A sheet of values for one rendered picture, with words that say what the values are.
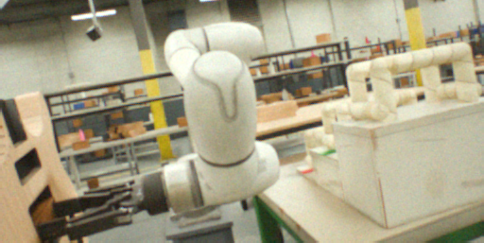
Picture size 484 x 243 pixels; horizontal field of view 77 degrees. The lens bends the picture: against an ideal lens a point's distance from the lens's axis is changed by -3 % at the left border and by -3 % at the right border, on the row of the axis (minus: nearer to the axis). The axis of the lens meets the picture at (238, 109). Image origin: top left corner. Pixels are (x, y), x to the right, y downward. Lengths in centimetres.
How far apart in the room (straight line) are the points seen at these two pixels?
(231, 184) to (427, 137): 34
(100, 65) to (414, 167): 1164
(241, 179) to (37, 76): 1208
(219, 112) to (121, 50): 1151
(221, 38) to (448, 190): 72
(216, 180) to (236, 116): 14
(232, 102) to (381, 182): 28
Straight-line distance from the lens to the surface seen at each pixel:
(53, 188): 69
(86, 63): 1207
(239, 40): 102
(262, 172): 57
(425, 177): 62
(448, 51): 65
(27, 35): 1280
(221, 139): 47
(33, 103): 73
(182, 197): 56
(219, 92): 43
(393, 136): 57
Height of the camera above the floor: 120
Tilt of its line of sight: 3 degrees down
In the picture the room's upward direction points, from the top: 11 degrees counter-clockwise
